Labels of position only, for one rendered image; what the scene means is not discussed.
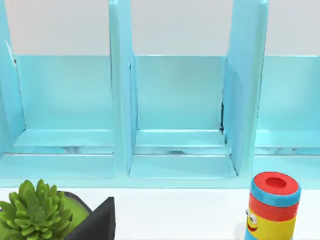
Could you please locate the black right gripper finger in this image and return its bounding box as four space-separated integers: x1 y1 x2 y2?
62 196 116 240

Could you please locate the green succulent in black pot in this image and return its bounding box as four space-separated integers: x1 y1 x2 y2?
0 178 94 240

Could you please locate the light blue rack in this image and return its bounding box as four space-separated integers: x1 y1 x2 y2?
0 0 320 190

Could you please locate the stack of coloured rings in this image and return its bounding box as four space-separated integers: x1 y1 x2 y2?
243 171 303 240

